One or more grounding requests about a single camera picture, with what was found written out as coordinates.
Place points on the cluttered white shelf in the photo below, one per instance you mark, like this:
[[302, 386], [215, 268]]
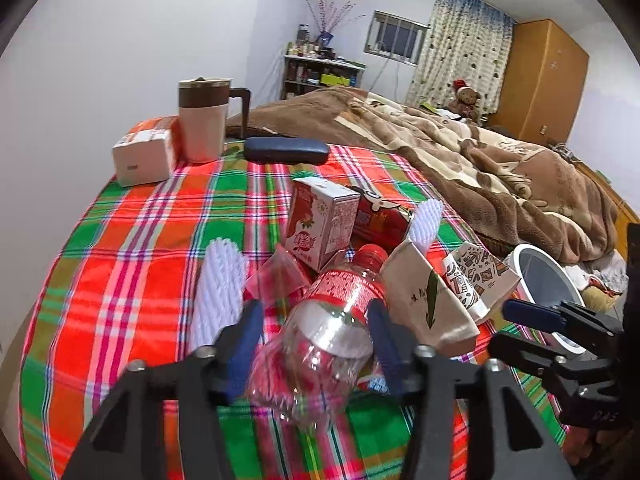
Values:
[[320, 77]]

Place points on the red white milk carton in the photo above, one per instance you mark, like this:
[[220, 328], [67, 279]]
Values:
[[315, 225]]

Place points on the red round printed lid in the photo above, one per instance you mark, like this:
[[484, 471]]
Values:
[[372, 385]]

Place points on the patterned curtain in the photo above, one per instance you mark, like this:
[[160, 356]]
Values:
[[460, 45]]

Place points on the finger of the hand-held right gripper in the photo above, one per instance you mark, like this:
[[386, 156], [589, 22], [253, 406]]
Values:
[[530, 314], [525, 352]]

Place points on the teddy bear with red hat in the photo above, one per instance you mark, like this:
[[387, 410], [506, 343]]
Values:
[[466, 100]]

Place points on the wooden wardrobe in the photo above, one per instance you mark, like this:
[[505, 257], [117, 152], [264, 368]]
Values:
[[540, 80]]

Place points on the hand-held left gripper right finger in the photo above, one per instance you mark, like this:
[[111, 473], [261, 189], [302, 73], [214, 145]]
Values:
[[387, 355]]

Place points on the plaid cloth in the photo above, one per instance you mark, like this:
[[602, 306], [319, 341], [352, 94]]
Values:
[[125, 260]]

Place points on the clear plastic bottle red label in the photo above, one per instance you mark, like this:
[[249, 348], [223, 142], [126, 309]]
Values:
[[325, 320]]

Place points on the brown plush blanket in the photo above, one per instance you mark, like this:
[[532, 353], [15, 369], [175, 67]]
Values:
[[500, 170]]

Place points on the dried branches in vase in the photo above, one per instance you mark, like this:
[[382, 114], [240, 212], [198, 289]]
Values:
[[330, 20]]

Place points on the clear plastic wrapper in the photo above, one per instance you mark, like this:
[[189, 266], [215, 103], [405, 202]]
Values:
[[277, 275]]

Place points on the red cartoon drink can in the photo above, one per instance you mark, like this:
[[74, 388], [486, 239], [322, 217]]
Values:
[[380, 220]]

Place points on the brown paper carton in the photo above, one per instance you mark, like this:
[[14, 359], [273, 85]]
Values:
[[425, 300]]

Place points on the dark blue glasses case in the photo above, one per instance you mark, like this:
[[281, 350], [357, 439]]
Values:
[[285, 150]]

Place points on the patterned white brown box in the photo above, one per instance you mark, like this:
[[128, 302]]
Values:
[[480, 275]]

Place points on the white orange tissue box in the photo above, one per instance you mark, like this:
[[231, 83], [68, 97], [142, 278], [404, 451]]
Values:
[[142, 160]]

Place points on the barred window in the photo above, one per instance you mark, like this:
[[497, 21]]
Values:
[[397, 37]]

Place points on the beige brown lidded mug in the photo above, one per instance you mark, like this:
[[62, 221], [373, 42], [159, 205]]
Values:
[[200, 130]]

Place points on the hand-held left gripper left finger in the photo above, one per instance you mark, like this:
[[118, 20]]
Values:
[[242, 350]]

